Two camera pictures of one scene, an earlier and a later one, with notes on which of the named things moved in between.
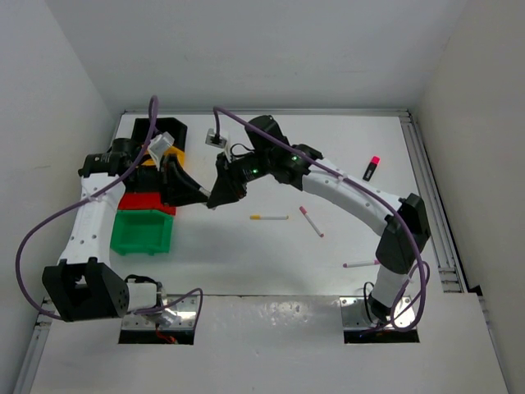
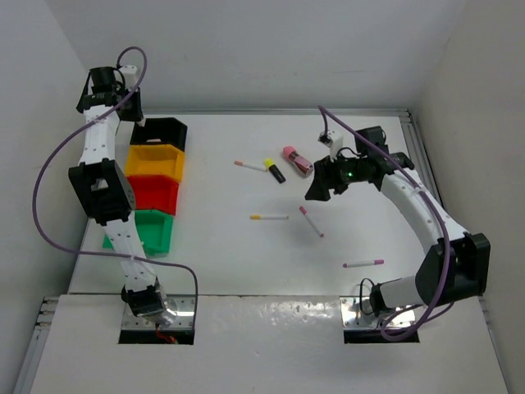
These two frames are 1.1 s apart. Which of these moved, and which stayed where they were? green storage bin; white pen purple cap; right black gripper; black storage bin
Moved: right black gripper
Stayed: green storage bin; black storage bin; white pen purple cap
